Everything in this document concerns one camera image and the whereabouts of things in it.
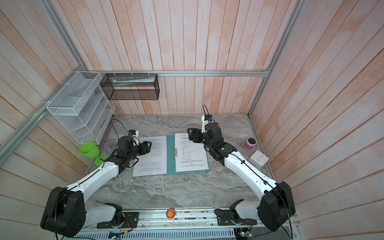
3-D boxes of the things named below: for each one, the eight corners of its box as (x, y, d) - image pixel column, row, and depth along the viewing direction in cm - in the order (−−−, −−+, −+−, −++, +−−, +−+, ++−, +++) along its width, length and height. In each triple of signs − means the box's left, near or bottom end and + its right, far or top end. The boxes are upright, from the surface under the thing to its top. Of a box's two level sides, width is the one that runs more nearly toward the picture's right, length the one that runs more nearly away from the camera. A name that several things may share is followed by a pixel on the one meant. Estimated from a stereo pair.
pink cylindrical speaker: (246, 150, 102) (248, 145, 97) (243, 142, 106) (246, 137, 102) (255, 150, 102) (258, 145, 97) (252, 142, 106) (255, 137, 102)
